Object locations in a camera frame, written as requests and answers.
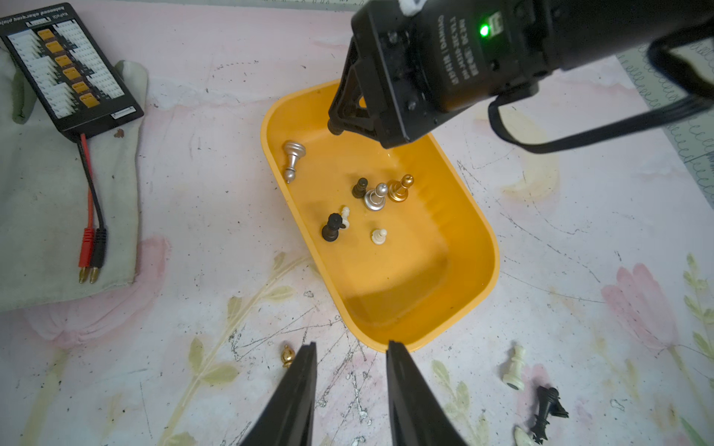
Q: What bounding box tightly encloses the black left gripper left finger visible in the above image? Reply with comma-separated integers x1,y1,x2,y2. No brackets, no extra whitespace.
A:
242,342,317,446

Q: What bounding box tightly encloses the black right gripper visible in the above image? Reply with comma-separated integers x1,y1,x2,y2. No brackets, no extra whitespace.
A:
327,1,713,150

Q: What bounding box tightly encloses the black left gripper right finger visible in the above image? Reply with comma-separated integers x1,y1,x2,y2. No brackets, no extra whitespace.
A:
386,341,466,445

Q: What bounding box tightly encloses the bronze chess piece left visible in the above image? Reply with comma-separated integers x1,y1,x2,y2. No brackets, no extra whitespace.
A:
281,344,296,368

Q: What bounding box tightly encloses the white chess piece on table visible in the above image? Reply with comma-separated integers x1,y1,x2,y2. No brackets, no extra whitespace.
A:
502,344,525,391

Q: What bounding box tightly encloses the gold chess piece right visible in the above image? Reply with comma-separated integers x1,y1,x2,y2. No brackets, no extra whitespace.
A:
388,174,415,203

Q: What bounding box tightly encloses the black knight chess piece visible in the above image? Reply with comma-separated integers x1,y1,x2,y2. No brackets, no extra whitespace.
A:
531,386,569,445

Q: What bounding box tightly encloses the silver chess piece lower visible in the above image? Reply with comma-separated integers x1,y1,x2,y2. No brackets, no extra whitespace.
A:
364,183,389,212

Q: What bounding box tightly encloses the silver chess piece near tray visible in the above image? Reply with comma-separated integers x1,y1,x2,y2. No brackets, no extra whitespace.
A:
284,141,307,184

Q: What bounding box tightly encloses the yellow plastic storage tray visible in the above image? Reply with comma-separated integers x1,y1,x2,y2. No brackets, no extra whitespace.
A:
261,81,500,351

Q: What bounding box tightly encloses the black chess picture card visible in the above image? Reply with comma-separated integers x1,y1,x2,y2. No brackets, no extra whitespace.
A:
1,3,144,142

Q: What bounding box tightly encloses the small black pawn in tray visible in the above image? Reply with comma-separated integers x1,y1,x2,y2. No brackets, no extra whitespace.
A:
351,178,368,199

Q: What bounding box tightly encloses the white pawn in tray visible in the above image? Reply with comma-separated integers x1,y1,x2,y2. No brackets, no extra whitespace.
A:
371,229,388,245

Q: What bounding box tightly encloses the clear plastic bag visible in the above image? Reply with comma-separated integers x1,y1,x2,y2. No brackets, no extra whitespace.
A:
1,51,143,311

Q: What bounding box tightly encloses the black banana plug cable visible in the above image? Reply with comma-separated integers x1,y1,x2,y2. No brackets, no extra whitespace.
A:
74,136,108,284

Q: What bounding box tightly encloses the red banana plug cable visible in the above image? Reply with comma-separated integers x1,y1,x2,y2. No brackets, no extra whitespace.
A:
77,133,96,284

